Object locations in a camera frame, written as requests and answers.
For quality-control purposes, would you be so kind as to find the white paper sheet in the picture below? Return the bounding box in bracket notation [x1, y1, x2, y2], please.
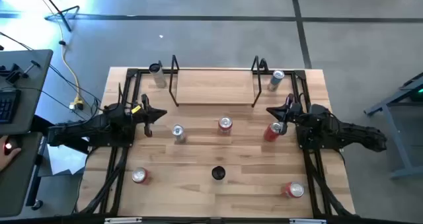
[38, 143, 89, 178]

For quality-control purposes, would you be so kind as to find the red Fanta can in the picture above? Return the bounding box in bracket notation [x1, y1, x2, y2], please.
[280, 180, 305, 199]
[217, 116, 234, 136]

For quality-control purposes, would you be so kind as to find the grey desk top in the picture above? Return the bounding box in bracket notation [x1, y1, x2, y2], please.
[0, 48, 54, 136]

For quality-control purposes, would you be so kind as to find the blue silver Red Bull can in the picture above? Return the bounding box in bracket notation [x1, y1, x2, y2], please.
[266, 69, 286, 92]
[171, 124, 188, 145]

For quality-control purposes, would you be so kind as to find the silver metal bracket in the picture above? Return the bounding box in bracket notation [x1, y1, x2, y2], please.
[289, 218, 327, 224]
[104, 217, 143, 224]

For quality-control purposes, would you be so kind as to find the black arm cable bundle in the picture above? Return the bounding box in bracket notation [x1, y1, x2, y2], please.
[77, 146, 130, 215]
[305, 149, 356, 217]

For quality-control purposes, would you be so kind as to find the black floor cable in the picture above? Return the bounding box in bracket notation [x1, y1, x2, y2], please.
[0, 30, 102, 119]

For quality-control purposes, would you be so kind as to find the black wire rack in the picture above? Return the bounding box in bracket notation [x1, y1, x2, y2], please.
[167, 54, 270, 108]

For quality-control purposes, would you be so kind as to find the black aluminium table frame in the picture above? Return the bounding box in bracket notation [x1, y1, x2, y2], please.
[98, 67, 333, 217]

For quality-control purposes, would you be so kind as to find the red Coca-Cola can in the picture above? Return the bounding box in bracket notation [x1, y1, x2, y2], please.
[131, 167, 153, 186]
[263, 121, 284, 143]

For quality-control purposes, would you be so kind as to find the person's hand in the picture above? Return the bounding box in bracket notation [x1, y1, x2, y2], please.
[0, 135, 22, 172]

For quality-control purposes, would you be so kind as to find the black computer mouse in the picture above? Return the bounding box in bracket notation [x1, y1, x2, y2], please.
[2, 138, 17, 155]

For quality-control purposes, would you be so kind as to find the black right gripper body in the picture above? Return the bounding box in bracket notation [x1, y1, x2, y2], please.
[279, 93, 303, 136]

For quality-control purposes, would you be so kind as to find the black keyboard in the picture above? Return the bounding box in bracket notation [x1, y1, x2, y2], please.
[0, 89, 22, 124]

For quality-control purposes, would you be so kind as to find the yellow power cable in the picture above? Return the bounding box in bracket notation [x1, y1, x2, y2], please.
[31, 0, 84, 106]

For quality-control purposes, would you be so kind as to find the black tripod stand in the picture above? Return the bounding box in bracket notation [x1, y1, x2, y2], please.
[34, 0, 81, 32]

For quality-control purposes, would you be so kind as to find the grey metal cart frame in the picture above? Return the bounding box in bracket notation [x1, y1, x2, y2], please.
[363, 72, 423, 180]

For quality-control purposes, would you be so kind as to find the dark desk top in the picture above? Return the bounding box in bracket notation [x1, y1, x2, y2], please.
[0, 131, 44, 218]

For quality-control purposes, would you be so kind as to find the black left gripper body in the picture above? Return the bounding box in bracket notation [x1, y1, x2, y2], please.
[131, 93, 154, 138]

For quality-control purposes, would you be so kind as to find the black desk leg with castor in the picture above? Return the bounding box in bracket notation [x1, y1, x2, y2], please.
[25, 134, 44, 211]

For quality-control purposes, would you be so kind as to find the white Celsius can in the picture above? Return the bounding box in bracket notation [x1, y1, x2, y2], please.
[211, 165, 227, 181]
[148, 61, 168, 89]

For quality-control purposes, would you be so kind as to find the black desk clamp mount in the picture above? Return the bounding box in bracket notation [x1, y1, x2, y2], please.
[0, 59, 41, 85]

